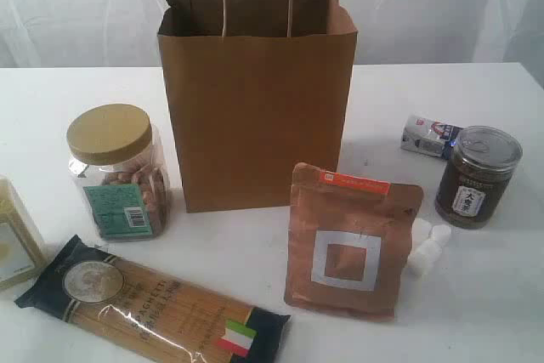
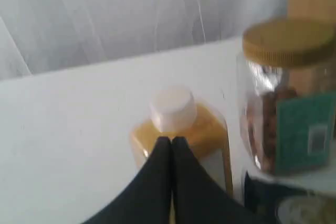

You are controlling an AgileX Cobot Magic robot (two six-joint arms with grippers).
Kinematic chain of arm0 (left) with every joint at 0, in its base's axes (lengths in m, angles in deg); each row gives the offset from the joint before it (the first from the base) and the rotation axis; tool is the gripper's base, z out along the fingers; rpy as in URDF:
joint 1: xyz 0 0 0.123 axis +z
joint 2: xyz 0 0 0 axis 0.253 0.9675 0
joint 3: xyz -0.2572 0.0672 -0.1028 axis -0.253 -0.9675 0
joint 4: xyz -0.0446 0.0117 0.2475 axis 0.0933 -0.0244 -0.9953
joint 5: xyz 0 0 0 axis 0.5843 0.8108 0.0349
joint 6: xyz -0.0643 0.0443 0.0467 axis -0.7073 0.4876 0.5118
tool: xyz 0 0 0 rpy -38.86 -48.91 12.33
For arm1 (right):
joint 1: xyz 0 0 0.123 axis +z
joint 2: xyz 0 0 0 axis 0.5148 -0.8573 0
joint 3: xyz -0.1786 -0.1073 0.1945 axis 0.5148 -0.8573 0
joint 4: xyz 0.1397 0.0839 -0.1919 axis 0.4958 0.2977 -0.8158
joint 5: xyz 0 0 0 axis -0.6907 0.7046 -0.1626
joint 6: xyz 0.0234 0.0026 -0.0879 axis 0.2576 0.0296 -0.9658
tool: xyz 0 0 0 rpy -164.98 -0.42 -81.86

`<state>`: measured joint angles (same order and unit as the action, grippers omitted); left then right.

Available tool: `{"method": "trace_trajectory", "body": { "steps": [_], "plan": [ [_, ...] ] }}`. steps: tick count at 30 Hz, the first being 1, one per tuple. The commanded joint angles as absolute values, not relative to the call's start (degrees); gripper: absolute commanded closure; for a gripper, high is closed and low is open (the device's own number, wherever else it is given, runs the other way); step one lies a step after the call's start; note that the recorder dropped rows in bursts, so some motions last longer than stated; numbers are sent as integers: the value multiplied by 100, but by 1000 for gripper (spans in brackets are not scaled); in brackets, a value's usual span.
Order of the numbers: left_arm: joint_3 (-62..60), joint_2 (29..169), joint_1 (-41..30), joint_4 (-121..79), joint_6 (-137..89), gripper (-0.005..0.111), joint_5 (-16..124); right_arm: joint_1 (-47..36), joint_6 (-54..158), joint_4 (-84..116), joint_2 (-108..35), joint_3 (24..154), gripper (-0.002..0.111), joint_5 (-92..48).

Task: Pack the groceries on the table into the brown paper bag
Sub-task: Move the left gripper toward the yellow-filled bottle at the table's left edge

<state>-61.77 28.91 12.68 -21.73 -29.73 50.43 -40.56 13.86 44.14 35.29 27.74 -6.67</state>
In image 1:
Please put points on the clear jar gold lid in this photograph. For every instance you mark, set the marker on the clear jar gold lid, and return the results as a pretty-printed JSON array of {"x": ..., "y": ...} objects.
[{"x": 117, "y": 163}]

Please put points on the spaghetti packet dark blue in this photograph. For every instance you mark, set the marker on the spaghetti packet dark blue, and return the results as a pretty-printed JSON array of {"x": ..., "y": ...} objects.
[{"x": 150, "y": 313}]

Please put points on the white blue milk carton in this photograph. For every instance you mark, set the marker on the white blue milk carton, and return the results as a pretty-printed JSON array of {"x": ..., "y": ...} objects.
[{"x": 429, "y": 137}]

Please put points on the white backdrop curtain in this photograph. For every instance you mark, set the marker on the white backdrop curtain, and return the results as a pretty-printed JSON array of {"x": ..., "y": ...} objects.
[{"x": 49, "y": 33}]

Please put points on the copper stand-up pouch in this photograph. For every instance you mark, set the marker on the copper stand-up pouch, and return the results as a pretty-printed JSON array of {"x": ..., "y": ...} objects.
[{"x": 349, "y": 239}]

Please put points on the brown paper bag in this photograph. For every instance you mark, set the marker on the brown paper bag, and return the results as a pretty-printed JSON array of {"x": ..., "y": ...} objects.
[{"x": 253, "y": 88}]

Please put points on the yellow grain bottle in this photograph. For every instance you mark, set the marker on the yellow grain bottle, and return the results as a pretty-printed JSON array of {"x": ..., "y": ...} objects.
[{"x": 22, "y": 246}]

